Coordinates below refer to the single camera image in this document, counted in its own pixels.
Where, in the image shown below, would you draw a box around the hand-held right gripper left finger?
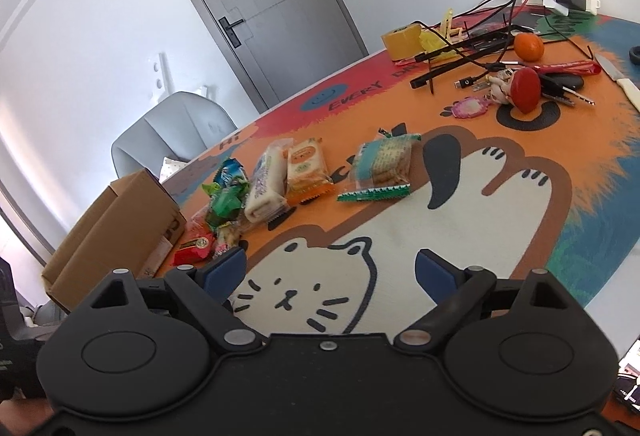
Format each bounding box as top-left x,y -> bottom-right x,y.
75,247 -> 268,352

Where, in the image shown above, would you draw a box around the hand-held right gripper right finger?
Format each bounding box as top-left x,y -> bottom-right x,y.
395,248 -> 571,352

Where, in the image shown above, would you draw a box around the small clear snack packet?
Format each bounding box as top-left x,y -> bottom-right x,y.
214,223 -> 243,259

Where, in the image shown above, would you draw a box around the red snack packet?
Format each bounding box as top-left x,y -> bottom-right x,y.
173,221 -> 217,267

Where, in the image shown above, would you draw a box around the green snack packet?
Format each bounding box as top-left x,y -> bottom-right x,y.
201,181 -> 249,229

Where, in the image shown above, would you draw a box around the white long snack packet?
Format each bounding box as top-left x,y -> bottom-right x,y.
243,141 -> 293,223

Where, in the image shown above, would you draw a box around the blue-white candy packet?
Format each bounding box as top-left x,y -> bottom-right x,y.
215,158 -> 249,189

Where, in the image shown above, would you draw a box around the brown cardboard box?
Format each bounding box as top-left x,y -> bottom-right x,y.
41,168 -> 187,312

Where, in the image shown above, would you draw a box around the green-white cracker packet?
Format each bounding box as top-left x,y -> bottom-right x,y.
336,131 -> 423,203

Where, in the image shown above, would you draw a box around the orange bread packet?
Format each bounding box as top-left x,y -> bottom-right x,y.
285,138 -> 335,207

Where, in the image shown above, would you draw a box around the cartoon cat printed table mat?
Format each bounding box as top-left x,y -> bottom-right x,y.
160,13 -> 640,337

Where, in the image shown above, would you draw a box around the white dotted pillow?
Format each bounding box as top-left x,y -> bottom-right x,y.
160,157 -> 190,182

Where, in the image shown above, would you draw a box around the grey armchair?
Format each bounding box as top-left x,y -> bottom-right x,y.
111,91 -> 238,182

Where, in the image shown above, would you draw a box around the black usb plug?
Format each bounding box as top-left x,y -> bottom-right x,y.
454,75 -> 488,92

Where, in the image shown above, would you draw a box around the black metal stand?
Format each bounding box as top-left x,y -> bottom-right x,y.
410,33 -> 518,92

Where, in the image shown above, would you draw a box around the red-capped toy figure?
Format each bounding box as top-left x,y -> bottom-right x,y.
487,67 -> 543,114

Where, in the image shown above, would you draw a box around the dark printed booklet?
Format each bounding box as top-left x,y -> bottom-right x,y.
612,341 -> 640,414

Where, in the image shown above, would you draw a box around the black car key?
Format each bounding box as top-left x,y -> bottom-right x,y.
540,73 -> 596,107

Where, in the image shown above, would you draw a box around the yellow tape roll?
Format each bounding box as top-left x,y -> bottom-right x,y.
381,25 -> 425,63

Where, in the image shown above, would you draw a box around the orange fruit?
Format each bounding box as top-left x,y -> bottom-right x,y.
514,32 -> 545,63

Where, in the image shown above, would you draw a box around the yellow plastic rack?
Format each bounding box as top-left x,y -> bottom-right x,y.
441,8 -> 468,42

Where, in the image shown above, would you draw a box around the grey door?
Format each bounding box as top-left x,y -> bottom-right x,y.
151,0 -> 371,114

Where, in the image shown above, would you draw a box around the white power strip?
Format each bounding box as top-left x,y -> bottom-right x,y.
522,0 -> 601,14

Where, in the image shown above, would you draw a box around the pink keychain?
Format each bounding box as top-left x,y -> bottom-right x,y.
442,96 -> 493,119

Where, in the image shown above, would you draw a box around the white wall panel with holes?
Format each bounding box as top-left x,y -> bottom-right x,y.
148,52 -> 173,99

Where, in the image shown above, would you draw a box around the black door handle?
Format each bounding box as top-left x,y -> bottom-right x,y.
218,16 -> 253,48

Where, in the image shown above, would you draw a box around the white-handled knife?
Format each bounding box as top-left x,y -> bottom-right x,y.
594,53 -> 640,112

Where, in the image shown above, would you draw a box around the black wire basket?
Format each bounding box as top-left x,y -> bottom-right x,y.
415,0 -> 596,72

